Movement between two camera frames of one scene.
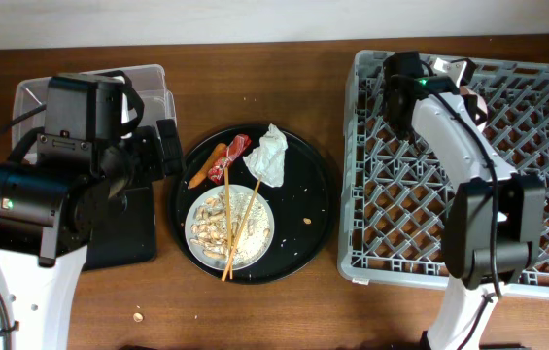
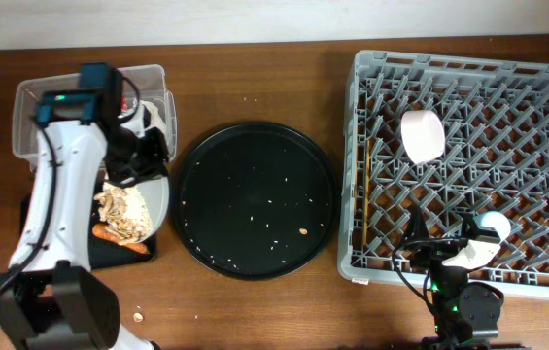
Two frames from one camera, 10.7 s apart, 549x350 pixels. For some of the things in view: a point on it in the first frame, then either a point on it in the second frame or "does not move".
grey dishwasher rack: x=394 y=192 does not move
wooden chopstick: x=227 y=192 to x=366 y=191
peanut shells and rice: x=209 y=227 to x=124 y=212
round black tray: x=303 y=207 does not move
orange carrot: x=206 y=165 to x=101 y=231
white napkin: x=267 y=158 to x=156 y=118
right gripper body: x=471 y=104 to x=434 y=252
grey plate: x=206 y=227 to x=155 y=194
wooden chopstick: x=241 y=228 to x=355 y=180
